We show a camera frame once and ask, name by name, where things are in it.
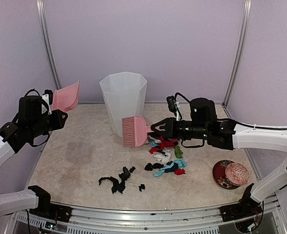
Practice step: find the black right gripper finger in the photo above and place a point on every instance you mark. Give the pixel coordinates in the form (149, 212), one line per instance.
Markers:
(166, 134)
(163, 125)

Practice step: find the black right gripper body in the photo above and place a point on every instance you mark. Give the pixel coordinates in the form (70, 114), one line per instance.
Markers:
(180, 133)

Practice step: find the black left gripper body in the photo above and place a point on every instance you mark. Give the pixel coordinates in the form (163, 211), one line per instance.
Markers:
(54, 125)

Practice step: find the pink plastic dustpan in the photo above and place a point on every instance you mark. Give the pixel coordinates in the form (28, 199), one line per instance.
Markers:
(66, 99)

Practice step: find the pink plastic hand brush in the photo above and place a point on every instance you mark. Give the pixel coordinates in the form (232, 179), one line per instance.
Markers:
(134, 131)

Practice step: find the translucent white waste bin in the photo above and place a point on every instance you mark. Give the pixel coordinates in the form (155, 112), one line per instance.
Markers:
(124, 96)

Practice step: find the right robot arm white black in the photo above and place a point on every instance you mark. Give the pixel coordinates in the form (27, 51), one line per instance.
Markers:
(228, 134)

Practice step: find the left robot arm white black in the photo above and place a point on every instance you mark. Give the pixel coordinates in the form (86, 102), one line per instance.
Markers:
(38, 115)

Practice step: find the red paper scrap centre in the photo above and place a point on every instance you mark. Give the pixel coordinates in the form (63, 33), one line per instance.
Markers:
(160, 146)

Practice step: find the green paper scrap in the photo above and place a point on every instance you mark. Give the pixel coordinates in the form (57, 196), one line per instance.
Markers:
(178, 152)

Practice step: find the white paper scrap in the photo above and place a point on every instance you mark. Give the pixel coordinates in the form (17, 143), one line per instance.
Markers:
(163, 157)

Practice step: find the small red paper scrap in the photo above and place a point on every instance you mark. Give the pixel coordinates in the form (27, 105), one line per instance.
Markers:
(180, 172)

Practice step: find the dark red patterned round dish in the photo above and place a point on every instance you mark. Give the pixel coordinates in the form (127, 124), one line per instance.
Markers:
(219, 175)

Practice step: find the small black paper scrap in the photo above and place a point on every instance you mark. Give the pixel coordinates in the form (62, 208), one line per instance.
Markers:
(141, 187)

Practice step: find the pink patterned small bowl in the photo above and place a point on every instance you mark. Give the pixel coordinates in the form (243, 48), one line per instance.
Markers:
(237, 173)

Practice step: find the black paper scrap strip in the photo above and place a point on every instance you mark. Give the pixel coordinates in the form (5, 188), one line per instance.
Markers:
(117, 186)

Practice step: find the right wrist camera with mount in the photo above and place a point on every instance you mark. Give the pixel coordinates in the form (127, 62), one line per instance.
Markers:
(173, 106)

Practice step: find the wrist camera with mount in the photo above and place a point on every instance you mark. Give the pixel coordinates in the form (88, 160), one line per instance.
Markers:
(173, 106)
(47, 97)

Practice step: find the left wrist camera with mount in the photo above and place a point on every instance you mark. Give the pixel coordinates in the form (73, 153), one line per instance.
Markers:
(47, 97)

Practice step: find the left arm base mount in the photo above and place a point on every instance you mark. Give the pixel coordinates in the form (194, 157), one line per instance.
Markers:
(50, 209)

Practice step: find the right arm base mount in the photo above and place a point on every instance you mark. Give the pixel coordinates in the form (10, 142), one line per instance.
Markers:
(245, 207)

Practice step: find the front aluminium rail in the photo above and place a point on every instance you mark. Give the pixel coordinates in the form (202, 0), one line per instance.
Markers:
(83, 220)

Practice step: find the right aluminium frame post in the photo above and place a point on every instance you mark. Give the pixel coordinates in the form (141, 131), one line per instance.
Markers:
(239, 52)

